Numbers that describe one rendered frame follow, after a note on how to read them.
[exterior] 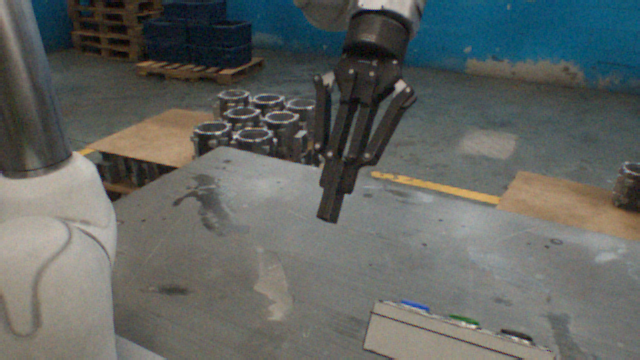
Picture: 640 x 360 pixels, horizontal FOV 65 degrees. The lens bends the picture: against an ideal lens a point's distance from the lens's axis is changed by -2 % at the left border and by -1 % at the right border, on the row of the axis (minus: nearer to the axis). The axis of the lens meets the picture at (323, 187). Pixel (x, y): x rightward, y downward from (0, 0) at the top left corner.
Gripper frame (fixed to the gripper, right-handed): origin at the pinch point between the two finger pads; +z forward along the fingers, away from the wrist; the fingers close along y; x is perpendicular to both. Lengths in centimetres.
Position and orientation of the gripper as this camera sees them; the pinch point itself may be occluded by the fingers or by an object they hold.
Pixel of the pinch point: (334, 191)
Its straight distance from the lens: 58.1
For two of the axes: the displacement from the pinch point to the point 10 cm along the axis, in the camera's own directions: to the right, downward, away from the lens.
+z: -2.7, 9.5, -1.4
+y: 9.0, 2.0, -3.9
